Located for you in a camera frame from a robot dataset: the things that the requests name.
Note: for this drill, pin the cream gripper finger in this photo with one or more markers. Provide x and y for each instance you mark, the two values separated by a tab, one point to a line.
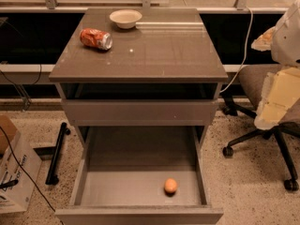
263	42
280	91

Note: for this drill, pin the orange fruit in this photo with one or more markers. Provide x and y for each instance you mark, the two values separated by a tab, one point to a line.
170	186

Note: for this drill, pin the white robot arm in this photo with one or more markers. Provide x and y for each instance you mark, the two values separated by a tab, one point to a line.
285	46

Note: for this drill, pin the grey drawer cabinet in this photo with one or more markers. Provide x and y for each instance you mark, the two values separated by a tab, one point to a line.
166	56

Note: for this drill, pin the open grey middle drawer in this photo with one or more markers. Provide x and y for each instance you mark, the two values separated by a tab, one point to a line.
121	179

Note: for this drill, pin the closed grey top drawer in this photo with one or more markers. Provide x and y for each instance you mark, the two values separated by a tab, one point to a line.
139	113

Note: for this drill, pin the grey office chair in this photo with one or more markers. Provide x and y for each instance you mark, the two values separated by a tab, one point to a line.
251	79

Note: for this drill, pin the white paper bowl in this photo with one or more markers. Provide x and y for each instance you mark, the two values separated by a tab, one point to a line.
125	18

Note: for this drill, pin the crushed orange soda can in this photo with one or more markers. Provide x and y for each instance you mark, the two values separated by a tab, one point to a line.
94	38

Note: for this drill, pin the black bar on floor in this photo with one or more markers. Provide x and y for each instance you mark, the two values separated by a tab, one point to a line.
52	178

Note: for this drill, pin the brown cardboard box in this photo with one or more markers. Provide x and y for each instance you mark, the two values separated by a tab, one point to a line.
7	133

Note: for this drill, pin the white cardboard box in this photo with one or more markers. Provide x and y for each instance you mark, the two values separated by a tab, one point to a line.
20	162

